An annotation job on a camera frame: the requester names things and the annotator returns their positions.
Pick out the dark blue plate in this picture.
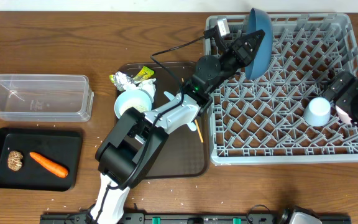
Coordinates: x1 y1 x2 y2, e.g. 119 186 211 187
244 7 274 81

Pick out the light blue plastic cup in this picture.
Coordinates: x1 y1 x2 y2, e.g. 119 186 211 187
303 97 331 126

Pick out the orange carrot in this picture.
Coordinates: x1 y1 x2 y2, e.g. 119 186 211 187
29 152 69 178

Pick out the brown food scrap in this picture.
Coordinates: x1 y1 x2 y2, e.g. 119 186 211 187
7 151 23 171

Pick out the pink plastic cup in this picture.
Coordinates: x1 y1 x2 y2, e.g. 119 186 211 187
336 105 352 124

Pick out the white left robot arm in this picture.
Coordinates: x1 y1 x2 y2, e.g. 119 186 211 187
86 26 272 223

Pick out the grey dishwasher rack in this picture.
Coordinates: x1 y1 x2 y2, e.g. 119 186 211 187
208 13 358 166

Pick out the wooden chopstick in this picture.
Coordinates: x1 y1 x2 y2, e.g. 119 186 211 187
181 77 204 144

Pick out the light blue plastic knife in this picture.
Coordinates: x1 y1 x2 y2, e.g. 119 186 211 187
164 91 198 131

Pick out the crumpled white tissue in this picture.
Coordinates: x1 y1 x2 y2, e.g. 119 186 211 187
126 78 157 102

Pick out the yellow green wrapper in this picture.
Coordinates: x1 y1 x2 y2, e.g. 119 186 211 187
109 66 155 84

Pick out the light blue rice bowl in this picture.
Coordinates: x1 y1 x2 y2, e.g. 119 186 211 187
114 90 152 118

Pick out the dark brown serving tray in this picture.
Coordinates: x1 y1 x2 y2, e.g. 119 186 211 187
118 63 209 179

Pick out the crumpled aluminium foil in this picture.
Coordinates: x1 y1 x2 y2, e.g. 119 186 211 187
111 72 135 91

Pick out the black tray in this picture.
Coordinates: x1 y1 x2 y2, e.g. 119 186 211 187
0 128 83 192

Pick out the clear plastic bin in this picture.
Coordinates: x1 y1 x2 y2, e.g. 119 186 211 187
0 74 94 122

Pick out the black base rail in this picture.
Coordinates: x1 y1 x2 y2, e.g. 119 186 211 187
40 212 352 224

